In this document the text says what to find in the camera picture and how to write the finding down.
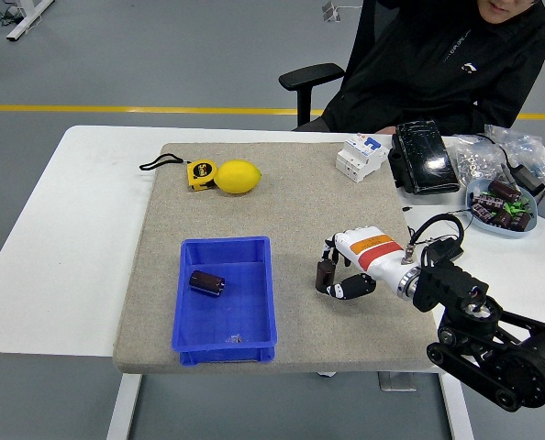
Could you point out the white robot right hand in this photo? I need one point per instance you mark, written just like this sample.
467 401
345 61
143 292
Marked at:
378 252

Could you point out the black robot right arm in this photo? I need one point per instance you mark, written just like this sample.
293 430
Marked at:
451 284

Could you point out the blue plastic box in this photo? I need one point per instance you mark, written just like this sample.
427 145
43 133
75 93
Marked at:
226 321

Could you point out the small black flat device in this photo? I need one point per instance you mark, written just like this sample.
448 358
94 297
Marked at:
444 252

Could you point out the grey-brown fabric mat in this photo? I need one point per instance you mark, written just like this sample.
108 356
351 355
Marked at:
300 206

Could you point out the white circuit breaker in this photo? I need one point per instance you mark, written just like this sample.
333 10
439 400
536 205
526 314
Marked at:
357 160

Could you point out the black wrapped case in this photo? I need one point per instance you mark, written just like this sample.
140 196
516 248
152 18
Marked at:
424 156

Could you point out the light blue bowl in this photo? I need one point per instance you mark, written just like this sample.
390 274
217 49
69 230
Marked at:
506 233

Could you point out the clear bag of metal washers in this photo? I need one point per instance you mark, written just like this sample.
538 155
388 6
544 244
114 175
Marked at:
472 160

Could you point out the green plastic connector pieces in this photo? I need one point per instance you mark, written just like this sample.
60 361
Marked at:
515 207

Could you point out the grey metal pen tool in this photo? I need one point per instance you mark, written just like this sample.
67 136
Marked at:
507 174

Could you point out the yellow lemon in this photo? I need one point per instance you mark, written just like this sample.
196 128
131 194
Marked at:
237 176

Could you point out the black power adapter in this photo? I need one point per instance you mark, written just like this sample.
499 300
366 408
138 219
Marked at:
529 179

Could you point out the white table leg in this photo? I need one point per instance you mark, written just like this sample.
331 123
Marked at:
458 412
123 408

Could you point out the person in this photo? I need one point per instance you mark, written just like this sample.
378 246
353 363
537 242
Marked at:
437 78

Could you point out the clear bag of blue parts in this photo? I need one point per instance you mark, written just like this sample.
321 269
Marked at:
529 146

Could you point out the black office chair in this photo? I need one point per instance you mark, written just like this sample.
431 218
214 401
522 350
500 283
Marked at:
309 75

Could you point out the yellow tape measure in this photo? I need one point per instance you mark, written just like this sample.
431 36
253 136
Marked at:
200 173

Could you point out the white floor stand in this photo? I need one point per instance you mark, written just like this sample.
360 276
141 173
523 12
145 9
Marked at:
330 11

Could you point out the grey metal table bracket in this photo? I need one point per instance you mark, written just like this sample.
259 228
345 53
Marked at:
396 381

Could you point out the white desk frame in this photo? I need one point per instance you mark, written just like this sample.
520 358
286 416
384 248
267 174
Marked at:
23 25

